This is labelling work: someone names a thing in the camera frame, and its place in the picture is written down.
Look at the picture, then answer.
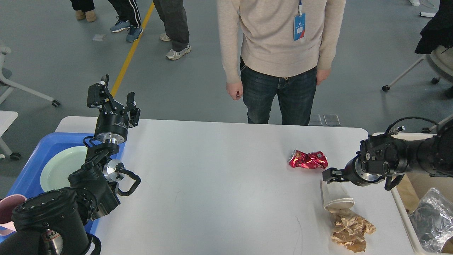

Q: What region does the brown paper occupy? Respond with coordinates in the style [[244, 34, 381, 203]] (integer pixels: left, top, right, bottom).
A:
[[328, 208, 377, 253]]

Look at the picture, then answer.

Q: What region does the person in striped trackpants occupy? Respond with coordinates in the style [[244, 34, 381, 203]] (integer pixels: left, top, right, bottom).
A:
[[109, 0, 143, 43]]

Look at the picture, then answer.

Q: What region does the blue id badge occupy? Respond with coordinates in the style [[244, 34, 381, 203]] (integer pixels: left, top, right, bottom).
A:
[[293, 0, 306, 41]]

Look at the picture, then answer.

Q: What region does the white chair base left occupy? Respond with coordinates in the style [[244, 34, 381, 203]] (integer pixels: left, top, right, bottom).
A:
[[0, 39, 61, 107]]

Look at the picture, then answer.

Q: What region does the blue plastic tray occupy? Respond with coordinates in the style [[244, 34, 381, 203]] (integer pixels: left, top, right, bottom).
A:
[[9, 132, 141, 233]]

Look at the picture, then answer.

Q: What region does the black jacket on chair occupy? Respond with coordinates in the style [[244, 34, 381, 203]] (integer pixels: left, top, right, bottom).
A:
[[414, 0, 453, 54]]

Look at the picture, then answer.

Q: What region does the white paper cup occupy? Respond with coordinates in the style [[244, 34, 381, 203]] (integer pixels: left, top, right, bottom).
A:
[[320, 181, 355, 210]]

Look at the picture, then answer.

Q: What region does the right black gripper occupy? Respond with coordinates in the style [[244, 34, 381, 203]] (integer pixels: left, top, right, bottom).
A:
[[322, 155, 384, 187]]

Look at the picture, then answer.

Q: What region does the person in beige sweater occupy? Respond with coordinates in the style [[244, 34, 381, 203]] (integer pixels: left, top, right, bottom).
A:
[[217, 0, 346, 126]]

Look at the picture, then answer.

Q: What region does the pink mug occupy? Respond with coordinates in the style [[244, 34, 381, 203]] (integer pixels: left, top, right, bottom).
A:
[[0, 194, 27, 236]]

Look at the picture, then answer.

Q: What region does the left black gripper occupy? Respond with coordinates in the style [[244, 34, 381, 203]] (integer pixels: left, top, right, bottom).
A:
[[86, 74, 141, 144]]

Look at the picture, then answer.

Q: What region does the brown paper bag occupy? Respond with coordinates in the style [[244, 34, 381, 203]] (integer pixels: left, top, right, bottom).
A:
[[396, 175, 420, 214]]

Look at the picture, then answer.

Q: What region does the yellow plate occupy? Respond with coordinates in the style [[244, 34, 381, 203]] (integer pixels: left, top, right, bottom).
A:
[[39, 175, 54, 192]]

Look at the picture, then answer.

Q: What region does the white plastic bin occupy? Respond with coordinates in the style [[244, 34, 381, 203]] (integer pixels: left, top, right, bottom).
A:
[[391, 132, 453, 255]]

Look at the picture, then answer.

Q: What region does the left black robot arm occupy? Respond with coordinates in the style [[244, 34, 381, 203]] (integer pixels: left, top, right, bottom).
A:
[[1, 75, 141, 255]]

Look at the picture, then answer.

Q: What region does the white office chair right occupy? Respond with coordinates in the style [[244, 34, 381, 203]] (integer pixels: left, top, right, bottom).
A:
[[382, 44, 453, 98]]

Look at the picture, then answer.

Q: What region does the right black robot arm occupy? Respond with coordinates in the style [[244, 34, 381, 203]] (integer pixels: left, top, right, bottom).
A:
[[322, 117, 453, 191]]

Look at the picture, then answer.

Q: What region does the person in tan boots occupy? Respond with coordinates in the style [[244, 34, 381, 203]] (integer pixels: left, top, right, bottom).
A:
[[71, 0, 97, 22]]

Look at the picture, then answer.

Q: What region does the silver foil bag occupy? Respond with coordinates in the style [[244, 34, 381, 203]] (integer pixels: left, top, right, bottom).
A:
[[409, 187, 453, 253]]

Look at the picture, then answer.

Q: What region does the person in grey trousers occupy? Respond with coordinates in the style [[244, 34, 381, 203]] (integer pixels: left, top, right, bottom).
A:
[[153, 0, 191, 60]]

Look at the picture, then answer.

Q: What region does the light green plate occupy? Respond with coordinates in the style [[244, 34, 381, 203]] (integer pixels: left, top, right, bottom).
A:
[[40, 146, 87, 190]]

